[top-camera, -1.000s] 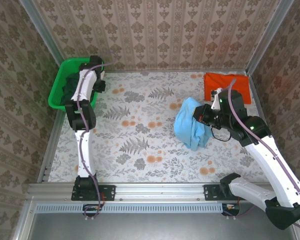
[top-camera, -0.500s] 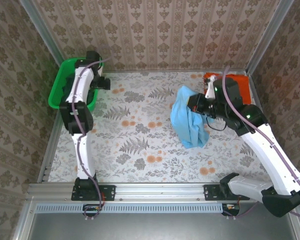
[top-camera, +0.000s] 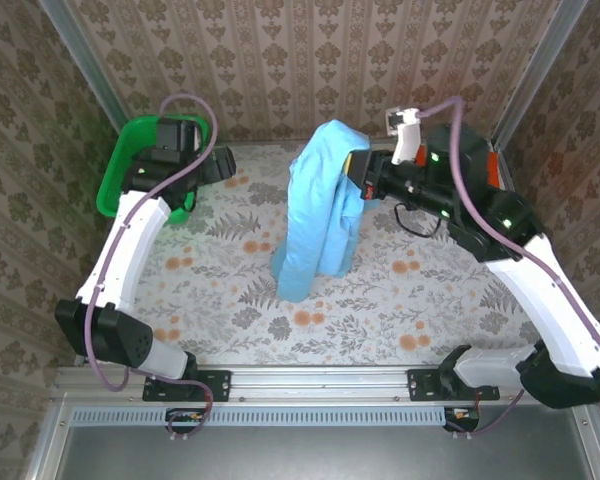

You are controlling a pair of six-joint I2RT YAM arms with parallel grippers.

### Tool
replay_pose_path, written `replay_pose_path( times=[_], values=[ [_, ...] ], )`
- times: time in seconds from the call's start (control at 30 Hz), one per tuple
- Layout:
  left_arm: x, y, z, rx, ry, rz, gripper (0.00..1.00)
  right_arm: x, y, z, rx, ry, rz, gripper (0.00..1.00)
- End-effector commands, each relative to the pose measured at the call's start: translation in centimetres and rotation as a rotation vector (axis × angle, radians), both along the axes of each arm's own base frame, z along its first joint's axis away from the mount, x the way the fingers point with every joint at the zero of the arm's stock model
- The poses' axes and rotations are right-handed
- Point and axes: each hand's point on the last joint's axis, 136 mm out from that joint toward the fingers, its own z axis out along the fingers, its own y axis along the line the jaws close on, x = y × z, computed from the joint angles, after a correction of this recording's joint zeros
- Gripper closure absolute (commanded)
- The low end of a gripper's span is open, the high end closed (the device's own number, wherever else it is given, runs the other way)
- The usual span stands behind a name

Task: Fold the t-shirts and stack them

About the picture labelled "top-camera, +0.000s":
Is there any light blue printed t-shirt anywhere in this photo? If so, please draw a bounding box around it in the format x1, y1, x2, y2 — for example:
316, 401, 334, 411
271, 118, 372, 304

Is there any green plastic basket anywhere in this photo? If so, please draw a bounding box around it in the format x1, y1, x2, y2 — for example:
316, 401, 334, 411
95, 114, 211, 225

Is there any floral patterned table cloth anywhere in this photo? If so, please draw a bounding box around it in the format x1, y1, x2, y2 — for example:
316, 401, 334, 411
95, 143, 556, 366

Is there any small black controller board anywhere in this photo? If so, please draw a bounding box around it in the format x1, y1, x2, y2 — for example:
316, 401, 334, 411
443, 406, 482, 434
165, 407, 207, 435

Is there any grey metal panel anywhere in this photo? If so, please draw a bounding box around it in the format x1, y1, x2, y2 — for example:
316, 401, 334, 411
27, 399, 600, 480

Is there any right gripper thin black cable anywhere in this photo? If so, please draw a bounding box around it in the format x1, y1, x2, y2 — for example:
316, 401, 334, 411
393, 202, 449, 239

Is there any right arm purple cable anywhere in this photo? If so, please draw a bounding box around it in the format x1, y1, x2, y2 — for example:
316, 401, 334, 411
417, 96, 600, 441

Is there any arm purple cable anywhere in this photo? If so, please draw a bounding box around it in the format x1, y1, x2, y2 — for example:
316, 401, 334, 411
417, 96, 600, 441
83, 93, 219, 444

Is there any aluminium side rail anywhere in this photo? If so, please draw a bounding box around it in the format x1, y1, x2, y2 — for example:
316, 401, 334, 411
494, 142, 516, 194

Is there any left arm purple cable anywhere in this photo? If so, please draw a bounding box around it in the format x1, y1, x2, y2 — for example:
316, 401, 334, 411
83, 93, 219, 444

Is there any aluminium frame post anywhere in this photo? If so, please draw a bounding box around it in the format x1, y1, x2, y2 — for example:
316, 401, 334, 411
38, 0, 129, 135
492, 0, 589, 146

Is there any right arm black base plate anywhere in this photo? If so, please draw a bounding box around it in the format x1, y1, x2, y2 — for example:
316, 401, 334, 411
407, 368, 501, 403

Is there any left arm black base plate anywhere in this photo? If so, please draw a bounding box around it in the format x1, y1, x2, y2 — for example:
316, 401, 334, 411
142, 368, 231, 403

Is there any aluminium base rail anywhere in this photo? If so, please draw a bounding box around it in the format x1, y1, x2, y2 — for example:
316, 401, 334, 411
54, 363, 596, 404

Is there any slotted grey cable duct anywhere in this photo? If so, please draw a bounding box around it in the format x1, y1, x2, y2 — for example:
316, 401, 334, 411
71, 405, 454, 427

